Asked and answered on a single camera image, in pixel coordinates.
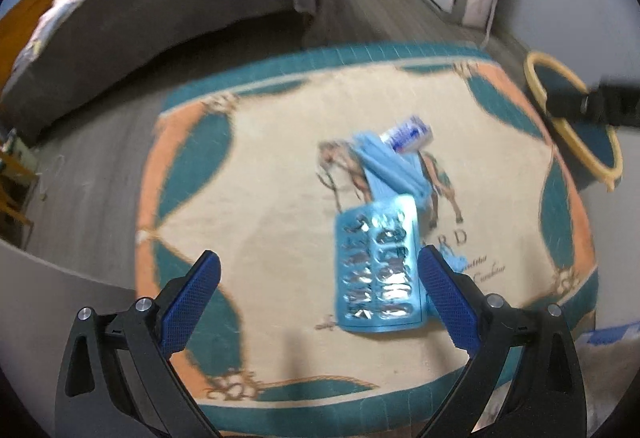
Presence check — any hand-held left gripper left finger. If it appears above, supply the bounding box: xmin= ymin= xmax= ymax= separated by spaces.
xmin=54 ymin=249 xmax=223 ymax=438

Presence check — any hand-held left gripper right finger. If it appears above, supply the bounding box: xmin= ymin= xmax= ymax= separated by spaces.
xmin=415 ymin=245 xmax=588 ymax=438

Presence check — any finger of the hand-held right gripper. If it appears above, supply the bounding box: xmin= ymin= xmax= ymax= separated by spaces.
xmin=545 ymin=77 xmax=640 ymax=129

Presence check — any yellow-rimmed teal waste bin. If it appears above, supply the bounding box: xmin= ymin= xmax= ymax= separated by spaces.
xmin=524 ymin=51 xmax=625 ymax=191

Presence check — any blue blister pack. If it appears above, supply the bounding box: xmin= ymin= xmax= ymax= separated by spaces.
xmin=332 ymin=195 xmax=427 ymax=334

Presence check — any patterned teal orange rug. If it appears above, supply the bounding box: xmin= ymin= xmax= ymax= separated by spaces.
xmin=135 ymin=42 xmax=600 ymax=436

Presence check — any blue face mask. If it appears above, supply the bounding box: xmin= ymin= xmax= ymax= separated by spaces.
xmin=350 ymin=132 xmax=473 ymax=275

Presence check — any blue and white box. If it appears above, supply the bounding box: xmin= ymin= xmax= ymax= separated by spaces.
xmin=580 ymin=323 xmax=640 ymax=349

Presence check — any blue and white small packet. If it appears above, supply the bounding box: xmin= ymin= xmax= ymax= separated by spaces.
xmin=379 ymin=115 xmax=433 ymax=154

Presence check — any wooden chair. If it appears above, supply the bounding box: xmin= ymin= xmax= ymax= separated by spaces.
xmin=0 ymin=128 xmax=41 ymax=249

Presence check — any bed with grey cover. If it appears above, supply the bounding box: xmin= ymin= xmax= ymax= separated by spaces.
xmin=0 ymin=0 xmax=361 ymax=144

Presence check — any wooden headboard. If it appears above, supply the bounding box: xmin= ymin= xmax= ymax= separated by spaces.
xmin=0 ymin=0 xmax=97 ymax=89

